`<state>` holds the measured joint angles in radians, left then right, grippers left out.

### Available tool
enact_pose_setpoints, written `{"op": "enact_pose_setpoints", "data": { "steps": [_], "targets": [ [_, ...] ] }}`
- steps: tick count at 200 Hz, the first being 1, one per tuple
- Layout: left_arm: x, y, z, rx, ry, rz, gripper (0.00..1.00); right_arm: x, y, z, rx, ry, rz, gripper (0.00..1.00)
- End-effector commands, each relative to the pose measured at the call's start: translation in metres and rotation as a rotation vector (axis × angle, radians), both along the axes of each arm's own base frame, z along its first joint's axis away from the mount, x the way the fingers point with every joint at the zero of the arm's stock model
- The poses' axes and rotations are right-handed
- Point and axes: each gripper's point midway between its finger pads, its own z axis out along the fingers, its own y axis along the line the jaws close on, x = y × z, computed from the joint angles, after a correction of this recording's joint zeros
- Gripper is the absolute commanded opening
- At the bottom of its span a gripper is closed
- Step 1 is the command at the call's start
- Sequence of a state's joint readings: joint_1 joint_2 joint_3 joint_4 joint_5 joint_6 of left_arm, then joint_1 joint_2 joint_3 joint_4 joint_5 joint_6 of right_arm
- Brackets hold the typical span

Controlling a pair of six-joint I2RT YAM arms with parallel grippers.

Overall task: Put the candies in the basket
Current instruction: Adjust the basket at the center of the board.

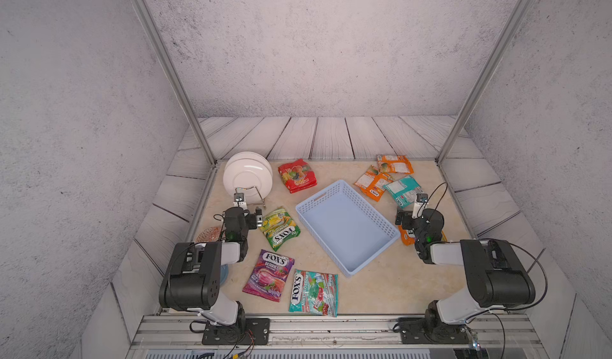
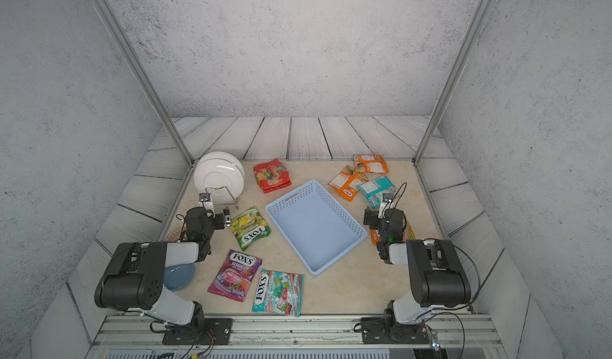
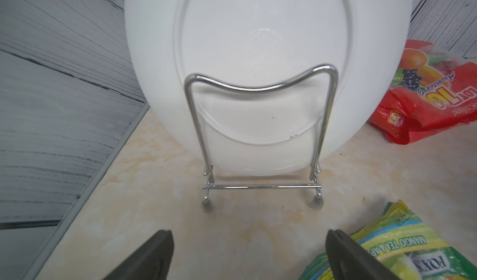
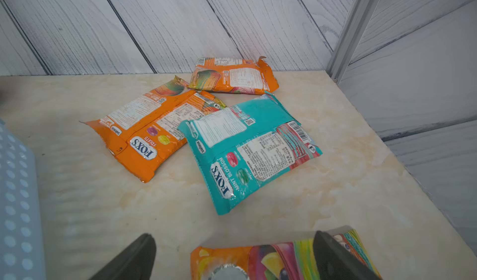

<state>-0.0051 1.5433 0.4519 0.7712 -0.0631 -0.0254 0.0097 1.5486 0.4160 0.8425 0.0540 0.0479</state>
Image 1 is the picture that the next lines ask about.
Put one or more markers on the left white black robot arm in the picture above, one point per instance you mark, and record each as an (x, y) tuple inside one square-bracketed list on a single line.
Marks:
[(192, 281)]

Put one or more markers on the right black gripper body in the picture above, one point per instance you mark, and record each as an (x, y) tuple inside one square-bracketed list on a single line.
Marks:
[(409, 223)]

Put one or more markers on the teal white candy bag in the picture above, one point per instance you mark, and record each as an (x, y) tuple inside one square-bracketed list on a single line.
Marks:
[(404, 191)]

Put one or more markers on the aluminium front rail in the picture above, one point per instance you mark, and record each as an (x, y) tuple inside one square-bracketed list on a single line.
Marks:
[(498, 335)]

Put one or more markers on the orange candy bag far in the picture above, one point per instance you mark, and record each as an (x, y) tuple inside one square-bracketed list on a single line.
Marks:
[(394, 164)]

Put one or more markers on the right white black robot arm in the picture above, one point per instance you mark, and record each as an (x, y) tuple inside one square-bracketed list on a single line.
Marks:
[(495, 277)]

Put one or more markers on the white plate stack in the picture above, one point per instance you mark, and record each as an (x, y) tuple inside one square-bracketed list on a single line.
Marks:
[(251, 174)]

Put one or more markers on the teal red Fox's candy bag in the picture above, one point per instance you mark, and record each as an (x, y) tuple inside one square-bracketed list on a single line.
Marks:
[(314, 293)]

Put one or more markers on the orange multicolour Fox's candy bag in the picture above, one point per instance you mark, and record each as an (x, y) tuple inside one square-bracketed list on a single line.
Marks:
[(409, 240)]

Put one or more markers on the light blue plastic basket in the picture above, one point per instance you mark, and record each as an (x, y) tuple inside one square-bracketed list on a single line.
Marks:
[(347, 227)]

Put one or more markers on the left aluminium frame post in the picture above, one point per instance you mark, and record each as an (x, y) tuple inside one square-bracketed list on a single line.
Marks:
[(149, 26)]

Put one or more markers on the right aluminium frame post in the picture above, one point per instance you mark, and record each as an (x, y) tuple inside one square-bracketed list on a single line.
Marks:
[(503, 41)]

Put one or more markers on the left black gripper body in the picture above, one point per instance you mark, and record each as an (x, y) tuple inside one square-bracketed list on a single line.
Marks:
[(249, 223)]

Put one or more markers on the green yellow Fox's candy bag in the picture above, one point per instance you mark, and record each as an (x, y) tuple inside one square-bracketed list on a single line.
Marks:
[(279, 227)]

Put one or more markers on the blue small plate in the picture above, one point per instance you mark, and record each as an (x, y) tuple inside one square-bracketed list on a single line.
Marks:
[(224, 273)]

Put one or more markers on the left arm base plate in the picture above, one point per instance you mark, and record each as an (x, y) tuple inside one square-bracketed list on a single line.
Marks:
[(247, 332)]

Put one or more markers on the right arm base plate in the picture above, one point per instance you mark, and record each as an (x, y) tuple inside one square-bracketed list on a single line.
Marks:
[(415, 331)]

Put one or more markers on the aluminium frame post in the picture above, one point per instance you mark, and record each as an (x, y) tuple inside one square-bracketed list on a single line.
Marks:
[(503, 41), (149, 26)]

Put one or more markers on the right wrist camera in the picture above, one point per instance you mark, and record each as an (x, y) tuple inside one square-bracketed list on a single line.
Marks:
[(419, 205)]

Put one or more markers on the orange candy bag near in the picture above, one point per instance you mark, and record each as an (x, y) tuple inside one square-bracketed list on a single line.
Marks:
[(372, 183)]

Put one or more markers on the purple Fox's candy bag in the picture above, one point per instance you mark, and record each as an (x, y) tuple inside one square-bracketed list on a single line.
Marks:
[(269, 276)]

